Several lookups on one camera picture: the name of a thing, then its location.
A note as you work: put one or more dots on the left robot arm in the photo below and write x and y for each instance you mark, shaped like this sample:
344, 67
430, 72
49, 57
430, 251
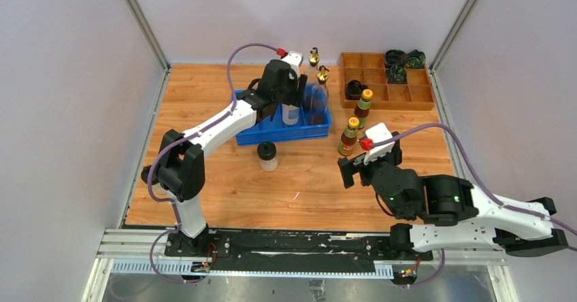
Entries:
179, 168

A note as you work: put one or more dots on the sauce bottle yellow cap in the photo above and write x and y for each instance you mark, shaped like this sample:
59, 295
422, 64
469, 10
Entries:
363, 107
349, 137

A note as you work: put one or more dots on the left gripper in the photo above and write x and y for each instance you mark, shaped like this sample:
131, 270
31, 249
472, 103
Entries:
297, 92

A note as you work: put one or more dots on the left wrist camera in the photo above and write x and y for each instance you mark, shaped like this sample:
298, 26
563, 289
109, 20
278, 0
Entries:
293, 58

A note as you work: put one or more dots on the blue plastic divided bin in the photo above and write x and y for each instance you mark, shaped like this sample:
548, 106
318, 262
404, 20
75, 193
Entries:
271, 127

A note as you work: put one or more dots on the black lid jar at edge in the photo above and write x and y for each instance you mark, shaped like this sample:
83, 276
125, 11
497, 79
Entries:
157, 189

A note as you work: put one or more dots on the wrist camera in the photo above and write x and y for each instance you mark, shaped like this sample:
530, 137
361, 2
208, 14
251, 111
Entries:
293, 58
376, 142

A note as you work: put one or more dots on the blue label shaker jar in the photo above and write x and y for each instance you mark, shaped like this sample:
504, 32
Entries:
290, 115

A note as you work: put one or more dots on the black lid seasoning jar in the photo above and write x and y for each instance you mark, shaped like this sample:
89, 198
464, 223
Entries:
267, 154

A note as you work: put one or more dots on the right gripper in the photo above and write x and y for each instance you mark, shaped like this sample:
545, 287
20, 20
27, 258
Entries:
347, 166

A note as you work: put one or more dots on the glass oil bottle gold spout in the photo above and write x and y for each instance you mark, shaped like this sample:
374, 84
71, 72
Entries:
311, 72

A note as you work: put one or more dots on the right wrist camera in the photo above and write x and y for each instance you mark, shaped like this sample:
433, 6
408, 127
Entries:
376, 142

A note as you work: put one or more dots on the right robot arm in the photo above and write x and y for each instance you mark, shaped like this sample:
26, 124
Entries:
446, 212

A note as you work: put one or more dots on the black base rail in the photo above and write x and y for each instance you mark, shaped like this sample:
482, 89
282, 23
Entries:
255, 253

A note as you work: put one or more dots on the wooden compartment tray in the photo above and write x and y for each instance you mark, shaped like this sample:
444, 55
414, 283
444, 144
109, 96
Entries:
369, 69

